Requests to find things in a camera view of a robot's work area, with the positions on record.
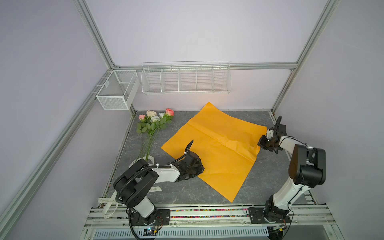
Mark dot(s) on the white fake rose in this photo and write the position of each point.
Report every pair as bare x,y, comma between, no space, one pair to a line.
149,125

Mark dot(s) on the white mesh box basket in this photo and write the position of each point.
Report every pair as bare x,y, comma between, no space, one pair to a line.
119,89

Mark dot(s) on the dark pink fake rose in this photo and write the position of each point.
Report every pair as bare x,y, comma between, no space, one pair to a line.
165,118

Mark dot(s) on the white printed ribbon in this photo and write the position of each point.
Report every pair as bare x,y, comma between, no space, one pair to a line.
109,202

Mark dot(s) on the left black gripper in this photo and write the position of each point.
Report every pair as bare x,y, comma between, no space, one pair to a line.
200,169

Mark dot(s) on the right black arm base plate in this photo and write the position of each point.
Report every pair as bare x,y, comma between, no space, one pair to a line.
258,216

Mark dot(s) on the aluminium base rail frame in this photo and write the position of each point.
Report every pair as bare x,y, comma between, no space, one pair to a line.
223,216

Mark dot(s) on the white wire shelf basket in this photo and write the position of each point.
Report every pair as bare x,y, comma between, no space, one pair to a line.
186,77

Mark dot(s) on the white slotted cable duct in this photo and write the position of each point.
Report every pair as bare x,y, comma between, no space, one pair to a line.
179,233

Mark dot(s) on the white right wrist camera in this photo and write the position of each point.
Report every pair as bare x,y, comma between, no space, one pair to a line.
270,134

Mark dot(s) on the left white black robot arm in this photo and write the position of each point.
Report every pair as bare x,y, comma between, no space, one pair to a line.
133,186

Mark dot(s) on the orange wrapping paper sheet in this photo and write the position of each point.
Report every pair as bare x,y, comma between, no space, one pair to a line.
227,146

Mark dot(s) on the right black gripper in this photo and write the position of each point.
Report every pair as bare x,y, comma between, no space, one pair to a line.
260,143

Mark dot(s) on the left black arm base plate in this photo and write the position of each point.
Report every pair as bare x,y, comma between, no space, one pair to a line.
157,218

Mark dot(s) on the cream fake rose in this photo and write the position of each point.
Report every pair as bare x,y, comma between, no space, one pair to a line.
147,128

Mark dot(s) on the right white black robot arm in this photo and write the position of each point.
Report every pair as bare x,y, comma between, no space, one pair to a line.
307,169

